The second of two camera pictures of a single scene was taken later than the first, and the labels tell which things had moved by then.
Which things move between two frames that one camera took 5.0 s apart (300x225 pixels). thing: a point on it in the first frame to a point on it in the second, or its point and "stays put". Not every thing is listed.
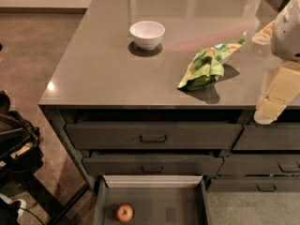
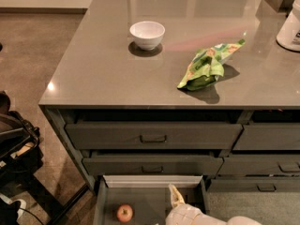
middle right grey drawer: x=280 y=165 stays put
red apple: x=125 y=212 stays put
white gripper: x=288 y=32 to x=185 y=215
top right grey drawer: x=278 y=136 stays put
